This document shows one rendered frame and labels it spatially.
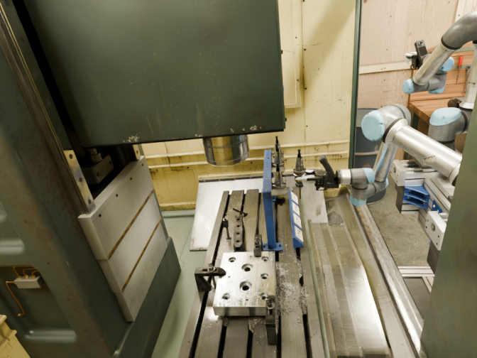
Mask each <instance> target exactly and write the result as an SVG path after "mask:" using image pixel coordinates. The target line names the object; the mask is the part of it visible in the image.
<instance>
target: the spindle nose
mask: <svg viewBox="0 0 477 358"><path fill-rule="evenodd" d="M202 145H203V149H204V156H205V158H206V161H207V162H208V163H209V164H211V165H213V166H232V165H236V164H238V163H241V162H243V161H245V160H246V159H247V158H248V157H249V156H250V146H249V140H248V135H240V136H225V137H216V138H208V139H202Z"/></svg>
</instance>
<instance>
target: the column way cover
mask: <svg viewBox="0 0 477 358"><path fill-rule="evenodd" d="M153 192H154V187H153V182H152V180H151V177H150V173H149V169H148V166H147V163H146V158H145V156H141V158H140V159H139V160H138V161H133V162H130V163H129V164H128V165H127V166H126V167H125V168H124V169H123V170H122V171H121V172H120V173H119V174H118V175H117V176H116V177H115V178H114V179H113V180H112V181H111V182H110V183H109V185H108V186H107V187H106V188H105V189H104V190H103V191H102V192H101V193H100V194H99V195H98V196H97V198H96V199H95V200H94V203H95V205H96V208H95V210H94V211H93V212H92V213H91V214H90V215H89V214H88V215H86V214H83V215H80V216H79V217H78V218H77V219H78V221H79V223H80V225H81V228H82V230H83V232H84V235H85V236H86V238H87V241H88V243H89V245H90V247H91V250H92V252H93V254H94V257H95V259H96V260H98V261H99V264H100V266H101V268H102V271H103V272H104V275H105V277H106V279H107V281H108V283H109V286H110V288H111V291H112V293H114V294H115V296H116V299H117V300H118V303H119V305H120V307H121V310H122V312H123V314H124V317H125V319H126V322H134V321H135V319H136V316H137V314H138V311H139V310H140V308H141V305H142V303H143V300H144V298H145V296H146V293H147V292H148V289H149V287H150V285H151V283H152V280H153V278H154V276H155V273H156V271H157V269H158V267H159V265H160V262H161V260H162V258H163V256H164V253H165V251H166V249H167V247H168V245H167V242H166V239H165V235H164V232H163V228H162V225H161V223H160V221H161V216H160V213H159V209H158V206H157V202H156V200H155V195H154V193H153Z"/></svg>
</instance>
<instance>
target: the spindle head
mask: <svg viewBox="0 0 477 358"><path fill-rule="evenodd" d="M23 1H24V4H25V5H26V8H27V11H28V14H29V16H30V18H31V21H32V24H33V27H34V29H35V31H36V34H37V36H38V39H39V41H40V44H41V47H42V49H43V52H44V54H45V57H46V59H47V61H48V64H49V67H50V70H51V72H52V74H53V77H54V79H55V82H56V85H57V88H58V90H59V92H60V95H61V97H62V100H63V102H64V105H65V108H66V110H67V113H68V115H69V118H70V121H71V122H72V125H73V128H74V130H75V133H76V135H77V138H78V141H79V144H80V146H81V147H82V149H88V148H103V147H112V146H127V145H136V144H145V143H160V142H169V141H184V140H192V139H208V138H216V137H225V136H240V135H249V134H264V133H273V132H281V131H284V129H285V128H286V127H285V122H286V121H287V118H285V103H284V91H283V67H282V54H283V50H281V42H280V18H279V6H278V0H23Z"/></svg>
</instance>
